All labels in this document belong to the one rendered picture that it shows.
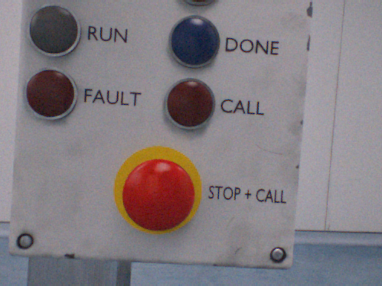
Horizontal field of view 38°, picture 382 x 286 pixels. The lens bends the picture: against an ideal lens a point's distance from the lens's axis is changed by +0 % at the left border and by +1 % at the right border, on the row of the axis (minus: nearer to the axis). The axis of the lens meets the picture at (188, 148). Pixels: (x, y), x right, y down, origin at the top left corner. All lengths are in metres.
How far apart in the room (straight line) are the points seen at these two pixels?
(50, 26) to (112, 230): 0.12
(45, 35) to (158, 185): 0.11
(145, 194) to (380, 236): 4.68
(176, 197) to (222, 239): 0.05
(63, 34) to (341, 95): 4.38
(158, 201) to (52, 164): 0.07
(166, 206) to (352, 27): 4.48
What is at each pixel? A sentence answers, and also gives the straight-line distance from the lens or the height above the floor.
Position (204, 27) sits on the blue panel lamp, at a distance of 0.33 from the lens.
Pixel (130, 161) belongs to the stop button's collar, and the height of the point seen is 0.90.
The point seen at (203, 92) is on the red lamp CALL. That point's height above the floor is 0.94.
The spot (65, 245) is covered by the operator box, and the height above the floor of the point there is 0.85.
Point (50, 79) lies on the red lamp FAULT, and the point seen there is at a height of 0.94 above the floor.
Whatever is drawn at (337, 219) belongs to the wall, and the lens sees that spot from 4.74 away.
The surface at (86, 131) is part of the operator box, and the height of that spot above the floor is 0.92.
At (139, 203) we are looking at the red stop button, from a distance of 0.30.
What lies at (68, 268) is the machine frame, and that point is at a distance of 0.41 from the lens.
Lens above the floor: 0.93
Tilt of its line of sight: 3 degrees down
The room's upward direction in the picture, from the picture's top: 4 degrees clockwise
